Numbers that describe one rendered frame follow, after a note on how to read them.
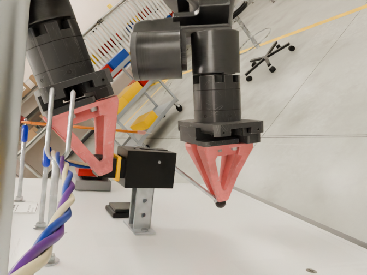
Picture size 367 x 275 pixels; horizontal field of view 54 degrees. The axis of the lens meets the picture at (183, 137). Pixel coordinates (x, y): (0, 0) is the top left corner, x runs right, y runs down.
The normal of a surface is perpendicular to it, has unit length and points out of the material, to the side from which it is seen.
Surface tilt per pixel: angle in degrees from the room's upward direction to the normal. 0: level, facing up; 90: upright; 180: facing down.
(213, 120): 69
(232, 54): 102
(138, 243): 50
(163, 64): 95
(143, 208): 93
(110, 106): 111
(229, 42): 94
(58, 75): 85
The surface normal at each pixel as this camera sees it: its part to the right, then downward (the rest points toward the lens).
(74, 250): 0.11, -0.99
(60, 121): 0.50, 0.41
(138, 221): 0.43, 0.09
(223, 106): 0.13, 0.11
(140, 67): 0.00, 0.59
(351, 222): -0.64, -0.70
